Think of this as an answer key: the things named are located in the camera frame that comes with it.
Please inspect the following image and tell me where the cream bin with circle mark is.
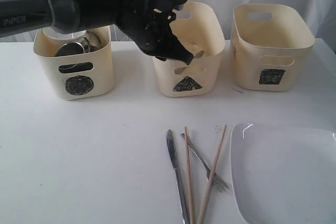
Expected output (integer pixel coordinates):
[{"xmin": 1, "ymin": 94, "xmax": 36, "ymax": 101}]
[{"xmin": 34, "ymin": 26, "xmax": 114, "ymax": 100}]

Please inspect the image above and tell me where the stainless steel table knife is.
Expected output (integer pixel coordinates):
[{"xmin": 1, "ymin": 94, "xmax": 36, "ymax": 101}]
[{"xmin": 166, "ymin": 129, "xmax": 190, "ymax": 223}]

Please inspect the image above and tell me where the cream bin with square mark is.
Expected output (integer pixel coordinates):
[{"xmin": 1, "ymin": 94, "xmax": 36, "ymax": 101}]
[{"xmin": 230, "ymin": 3, "xmax": 316, "ymax": 92}]

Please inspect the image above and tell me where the stainless steel fork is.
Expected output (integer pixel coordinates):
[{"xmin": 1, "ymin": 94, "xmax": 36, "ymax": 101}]
[{"xmin": 188, "ymin": 139, "xmax": 230, "ymax": 192}]

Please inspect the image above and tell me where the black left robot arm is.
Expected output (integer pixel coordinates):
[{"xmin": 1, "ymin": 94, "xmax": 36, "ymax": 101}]
[{"xmin": 1, "ymin": 0, "xmax": 193, "ymax": 65}]

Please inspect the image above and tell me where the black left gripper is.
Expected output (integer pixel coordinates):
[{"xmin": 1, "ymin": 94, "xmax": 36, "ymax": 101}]
[{"xmin": 116, "ymin": 0, "xmax": 194, "ymax": 65}]

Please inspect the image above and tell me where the white plastic bowl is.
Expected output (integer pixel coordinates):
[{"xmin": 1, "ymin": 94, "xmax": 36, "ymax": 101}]
[{"xmin": 42, "ymin": 27, "xmax": 87, "ymax": 41}]

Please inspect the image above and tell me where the wooden chopstick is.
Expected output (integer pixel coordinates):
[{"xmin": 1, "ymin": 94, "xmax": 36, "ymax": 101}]
[
  {"xmin": 197, "ymin": 124, "xmax": 227, "ymax": 224},
  {"xmin": 184, "ymin": 127, "xmax": 195, "ymax": 223}
]

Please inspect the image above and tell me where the stainless steel spoon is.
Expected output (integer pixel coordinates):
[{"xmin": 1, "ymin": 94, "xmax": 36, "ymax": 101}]
[{"xmin": 174, "ymin": 50, "xmax": 204, "ymax": 74}]

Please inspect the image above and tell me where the cream bin with triangle mark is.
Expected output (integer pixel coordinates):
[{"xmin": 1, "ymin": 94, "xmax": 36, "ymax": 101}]
[{"xmin": 153, "ymin": 2, "xmax": 225, "ymax": 98}]

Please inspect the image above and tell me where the white square plate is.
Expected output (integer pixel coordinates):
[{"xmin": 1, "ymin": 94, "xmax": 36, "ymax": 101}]
[{"xmin": 230, "ymin": 123, "xmax": 335, "ymax": 223}]

